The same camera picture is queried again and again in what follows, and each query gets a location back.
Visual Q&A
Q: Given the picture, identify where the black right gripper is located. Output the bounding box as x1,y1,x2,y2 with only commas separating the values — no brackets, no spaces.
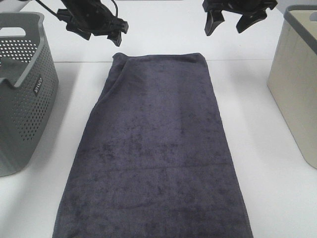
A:
203,0,277,36

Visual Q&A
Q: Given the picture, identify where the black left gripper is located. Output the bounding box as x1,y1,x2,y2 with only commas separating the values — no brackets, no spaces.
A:
57,0,129,47

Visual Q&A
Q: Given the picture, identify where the dark grey towel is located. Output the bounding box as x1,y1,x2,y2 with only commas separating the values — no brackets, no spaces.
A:
53,53,253,238

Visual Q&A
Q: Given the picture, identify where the grey perforated plastic basket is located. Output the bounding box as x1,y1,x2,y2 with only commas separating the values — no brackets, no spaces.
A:
0,12,59,177

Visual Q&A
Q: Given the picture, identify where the beige bin with grey rim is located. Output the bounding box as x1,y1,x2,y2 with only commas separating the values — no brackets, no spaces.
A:
267,5,317,168

